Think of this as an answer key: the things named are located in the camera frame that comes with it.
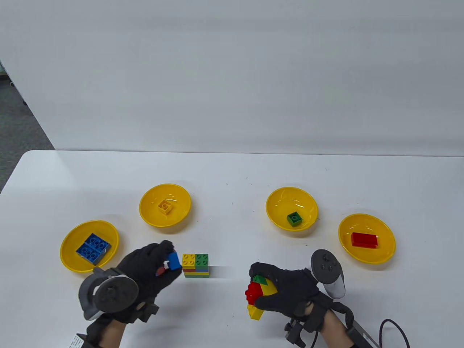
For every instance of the person's right hand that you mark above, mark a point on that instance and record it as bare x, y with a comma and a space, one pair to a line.
293, 290

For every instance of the person's left hand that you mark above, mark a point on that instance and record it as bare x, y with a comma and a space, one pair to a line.
145, 268

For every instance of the stepped toy brick stack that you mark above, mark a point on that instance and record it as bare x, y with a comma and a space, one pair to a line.
266, 288

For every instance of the blue square toy brick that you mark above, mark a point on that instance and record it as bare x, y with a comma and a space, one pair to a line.
175, 261

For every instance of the grey hand controller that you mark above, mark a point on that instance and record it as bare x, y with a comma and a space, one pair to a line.
112, 295
326, 266

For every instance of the cube shaped toy brick stack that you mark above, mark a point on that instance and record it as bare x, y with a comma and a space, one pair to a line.
195, 262

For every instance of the blue long toy brick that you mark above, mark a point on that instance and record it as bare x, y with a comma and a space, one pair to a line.
87, 252
96, 241

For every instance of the yellow square toy brick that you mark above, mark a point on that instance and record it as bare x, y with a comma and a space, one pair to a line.
165, 206

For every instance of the green square toy brick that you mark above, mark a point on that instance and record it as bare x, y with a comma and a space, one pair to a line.
294, 218

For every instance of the red long toy brick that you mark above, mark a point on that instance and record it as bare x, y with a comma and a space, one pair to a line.
364, 240

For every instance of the person's right forearm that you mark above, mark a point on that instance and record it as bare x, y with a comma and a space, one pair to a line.
335, 331

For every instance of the person's left forearm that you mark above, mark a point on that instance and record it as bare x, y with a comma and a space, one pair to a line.
112, 337

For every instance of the yellow plastic bowl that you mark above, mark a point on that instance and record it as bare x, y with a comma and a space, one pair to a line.
70, 261
366, 224
286, 199
177, 203

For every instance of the grey right wrist camera unit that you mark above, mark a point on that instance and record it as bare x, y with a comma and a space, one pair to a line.
362, 335

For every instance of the black left wrist camera unit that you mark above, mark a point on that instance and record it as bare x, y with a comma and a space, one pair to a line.
78, 342

